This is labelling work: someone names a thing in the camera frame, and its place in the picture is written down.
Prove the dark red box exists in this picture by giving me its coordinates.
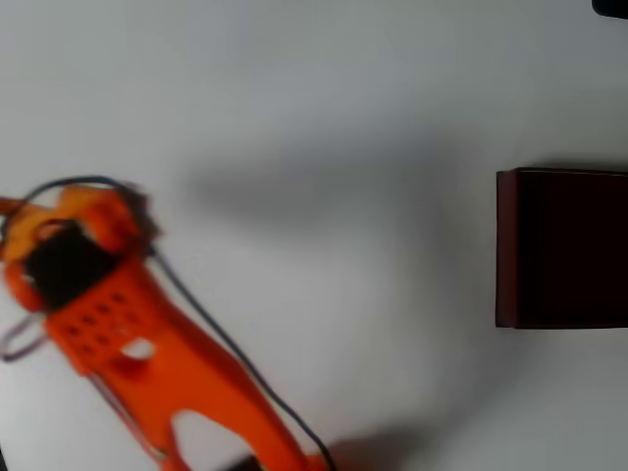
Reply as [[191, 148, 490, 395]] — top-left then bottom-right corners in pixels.
[[495, 167, 628, 331]]

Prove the black object at edge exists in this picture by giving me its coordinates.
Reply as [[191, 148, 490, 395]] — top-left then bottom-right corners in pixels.
[[591, 0, 628, 21]]

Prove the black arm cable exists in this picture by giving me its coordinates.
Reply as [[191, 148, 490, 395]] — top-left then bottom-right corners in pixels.
[[0, 174, 340, 471]]

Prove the thin purple arm cable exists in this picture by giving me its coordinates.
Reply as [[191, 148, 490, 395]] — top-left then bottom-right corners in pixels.
[[0, 312, 48, 364]]

